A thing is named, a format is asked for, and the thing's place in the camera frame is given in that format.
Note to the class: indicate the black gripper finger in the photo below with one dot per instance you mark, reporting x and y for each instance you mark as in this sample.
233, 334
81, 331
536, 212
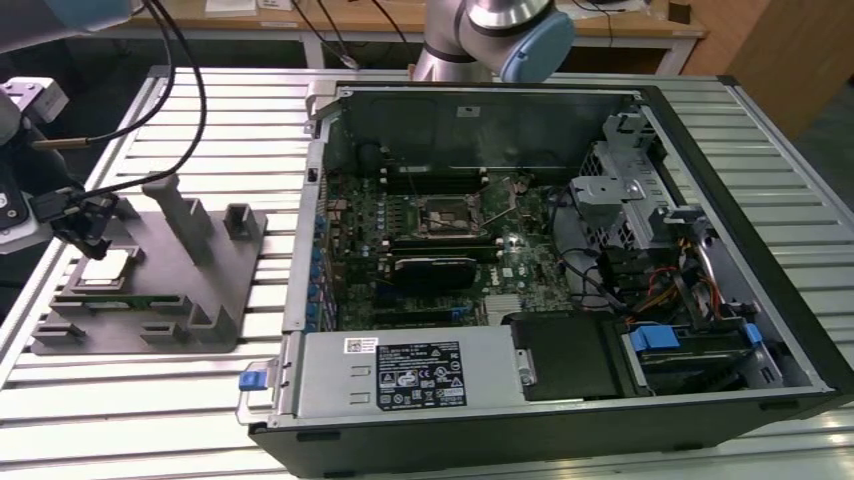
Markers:
107, 212
83, 230

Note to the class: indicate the silver CPU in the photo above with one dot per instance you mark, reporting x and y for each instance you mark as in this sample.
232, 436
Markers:
107, 272

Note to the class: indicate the thin metal locking lever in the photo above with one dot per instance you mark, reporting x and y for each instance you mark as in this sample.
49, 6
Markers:
502, 215

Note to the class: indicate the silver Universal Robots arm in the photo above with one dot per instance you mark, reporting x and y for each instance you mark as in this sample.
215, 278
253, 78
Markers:
494, 20

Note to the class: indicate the CPU socket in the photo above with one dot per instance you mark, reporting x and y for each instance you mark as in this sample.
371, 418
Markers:
443, 216

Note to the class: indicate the grey parts rack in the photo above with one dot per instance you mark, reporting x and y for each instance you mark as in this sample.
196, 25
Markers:
167, 280

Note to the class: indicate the green RAM stick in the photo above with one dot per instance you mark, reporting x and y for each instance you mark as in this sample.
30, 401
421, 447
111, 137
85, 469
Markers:
143, 302

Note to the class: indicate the blue plastic latch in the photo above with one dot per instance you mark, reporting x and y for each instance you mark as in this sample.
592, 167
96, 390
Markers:
249, 381

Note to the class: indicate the wooden desk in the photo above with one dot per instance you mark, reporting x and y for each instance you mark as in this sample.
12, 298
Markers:
233, 22

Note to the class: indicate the white paper sheet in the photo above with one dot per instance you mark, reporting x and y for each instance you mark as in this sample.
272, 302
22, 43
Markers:
229, 6

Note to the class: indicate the silver power supply unit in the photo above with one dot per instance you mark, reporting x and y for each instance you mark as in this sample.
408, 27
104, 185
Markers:
320, 370

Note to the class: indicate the small white box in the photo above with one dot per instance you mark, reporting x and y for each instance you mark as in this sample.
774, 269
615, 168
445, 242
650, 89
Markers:
276, 4

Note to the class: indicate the black RAM slot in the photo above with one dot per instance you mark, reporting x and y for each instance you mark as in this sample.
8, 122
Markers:
443, 244
443, 239
433, 189
433, 183

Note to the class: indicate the black expansion slot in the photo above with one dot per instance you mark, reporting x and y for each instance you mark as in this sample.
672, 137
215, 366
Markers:
409, 318

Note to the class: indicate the black graphics card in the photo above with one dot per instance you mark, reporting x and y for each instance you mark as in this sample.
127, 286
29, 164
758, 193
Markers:
433, 275

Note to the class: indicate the small silver heatsink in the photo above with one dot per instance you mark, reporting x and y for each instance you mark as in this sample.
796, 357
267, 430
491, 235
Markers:
503, 304

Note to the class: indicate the green motherboard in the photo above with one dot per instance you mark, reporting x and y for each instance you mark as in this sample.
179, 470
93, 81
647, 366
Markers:
527, 260

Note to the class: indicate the black PC case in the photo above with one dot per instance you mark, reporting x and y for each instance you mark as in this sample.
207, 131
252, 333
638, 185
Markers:
467, 445

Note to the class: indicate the black plastic cover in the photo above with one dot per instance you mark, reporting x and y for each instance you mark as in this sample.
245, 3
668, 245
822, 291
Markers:
567, 355

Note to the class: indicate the silver metal disk bay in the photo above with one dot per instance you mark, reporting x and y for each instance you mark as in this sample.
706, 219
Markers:
627, 160

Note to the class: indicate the hard disk in blue carrier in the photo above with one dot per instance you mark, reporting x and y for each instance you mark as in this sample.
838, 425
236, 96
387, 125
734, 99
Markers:
654, 340

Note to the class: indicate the small dark box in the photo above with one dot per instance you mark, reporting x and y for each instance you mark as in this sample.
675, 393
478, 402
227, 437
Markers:
679, 12

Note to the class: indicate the brown wooden cabinet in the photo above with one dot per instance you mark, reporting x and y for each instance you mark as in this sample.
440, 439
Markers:
787, 60

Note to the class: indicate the black and white flat camera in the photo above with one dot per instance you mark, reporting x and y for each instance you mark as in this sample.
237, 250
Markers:
13, 220

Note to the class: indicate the grey plastic bracket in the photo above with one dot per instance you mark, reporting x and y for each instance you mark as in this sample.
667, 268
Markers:
680, 215

